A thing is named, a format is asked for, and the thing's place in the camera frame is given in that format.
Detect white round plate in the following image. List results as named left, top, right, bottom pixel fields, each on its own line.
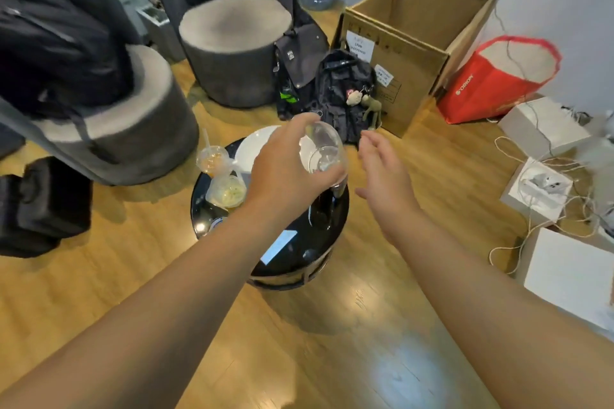
left=233, top=125, right=319, bottom=175

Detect person's right hand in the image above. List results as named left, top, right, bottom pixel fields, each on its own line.
left=354, top=130, right=424, bottom=244

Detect green frog plush toy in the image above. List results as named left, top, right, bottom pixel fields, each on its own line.
left=360, top=94, right=383, bottom=131

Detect dark grey flap bag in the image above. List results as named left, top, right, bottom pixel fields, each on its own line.
left=273, top=0, right=333, bottom=122

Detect closed white box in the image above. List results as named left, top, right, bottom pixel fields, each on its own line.
left=498, top=97, right=592, bottom=161

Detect open brown cardboard box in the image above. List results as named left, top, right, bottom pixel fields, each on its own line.
left=331, top=0, right=498, bottom=138

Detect person's left hand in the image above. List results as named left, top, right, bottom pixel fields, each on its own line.
left=244, top=112, right=347, bottom=228

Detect red shopping bag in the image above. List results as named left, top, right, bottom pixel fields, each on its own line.
left=437, top=35, right=562, bottom=126

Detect grey round stool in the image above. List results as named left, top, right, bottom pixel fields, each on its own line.
left=179, top=0, right=293, bottom=109
left=26, top=44, right=200, bottom=187

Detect black jacket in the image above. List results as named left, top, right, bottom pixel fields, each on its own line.
left=0, top=0, right=141, bottom=119

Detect black round side table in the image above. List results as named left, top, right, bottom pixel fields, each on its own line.
left=190, top=137, right=351, bottom=291

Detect black floor bag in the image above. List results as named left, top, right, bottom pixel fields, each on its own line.
left=0, top=157, right=95, bottom=259

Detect large flat white box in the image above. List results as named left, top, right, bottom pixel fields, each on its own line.
left=515, top=228, right=614, bottom=342

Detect person's left forearm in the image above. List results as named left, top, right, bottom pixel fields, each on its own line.
left=0, top=205, right=288, bottom=409

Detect clear stemmed glass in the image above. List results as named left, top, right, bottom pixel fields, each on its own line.
left=301, top=121, right=348, bottom=198

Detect tangled white cable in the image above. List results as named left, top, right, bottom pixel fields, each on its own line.
left=488, top=135, right=607, bottom=276

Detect white rectangular planter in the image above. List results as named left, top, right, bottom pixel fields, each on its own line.
left=136, top=4, right=187, bottom=63

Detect open white box with charger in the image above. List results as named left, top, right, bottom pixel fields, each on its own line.
left=500, top=157, right=574, bottom=223

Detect person's right forearm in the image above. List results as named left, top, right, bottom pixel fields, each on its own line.
left=384, top=210, right=614, bottom=409

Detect lidded plastic cup yellow food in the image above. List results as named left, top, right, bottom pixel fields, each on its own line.
left=205, top=173, right=248, bottom=209

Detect clear plastic cup with straw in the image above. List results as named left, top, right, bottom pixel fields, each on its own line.
left=196, top=128, right=232, bottom=178

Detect black backpack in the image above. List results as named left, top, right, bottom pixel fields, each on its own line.
left=314, top=49, right=381, bottom=146

